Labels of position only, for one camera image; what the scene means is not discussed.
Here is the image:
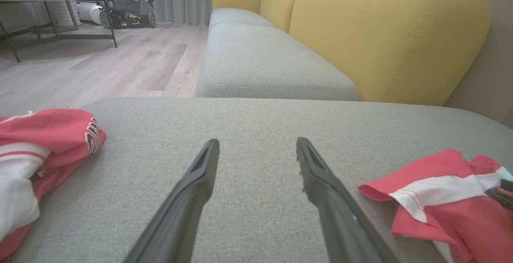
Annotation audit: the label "grey and yellow sofa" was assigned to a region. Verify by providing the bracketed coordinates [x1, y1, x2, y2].
[195, 0, 493, 106]

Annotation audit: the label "grey fabric ottoman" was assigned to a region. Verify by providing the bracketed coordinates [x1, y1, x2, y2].
[0, 97, 513, 263]

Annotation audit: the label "white ribbed appliance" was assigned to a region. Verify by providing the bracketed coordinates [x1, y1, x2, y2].
[47, 1, 83, 27]

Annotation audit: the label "red and white jersey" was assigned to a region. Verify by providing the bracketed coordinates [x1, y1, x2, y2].
[0, 109, 107, 261]

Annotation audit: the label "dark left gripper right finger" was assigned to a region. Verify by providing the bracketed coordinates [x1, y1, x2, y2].
[296, 137, 401, 263]

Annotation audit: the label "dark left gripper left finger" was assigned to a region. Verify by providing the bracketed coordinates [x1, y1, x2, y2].
[122, 139, 220, 263]

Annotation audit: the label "white rounded appliance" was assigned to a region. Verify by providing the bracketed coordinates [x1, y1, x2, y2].
[77, 2, 105, 26]

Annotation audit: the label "red shorts with white band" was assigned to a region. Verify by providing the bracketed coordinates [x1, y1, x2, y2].
[358, 149, 513, 263]

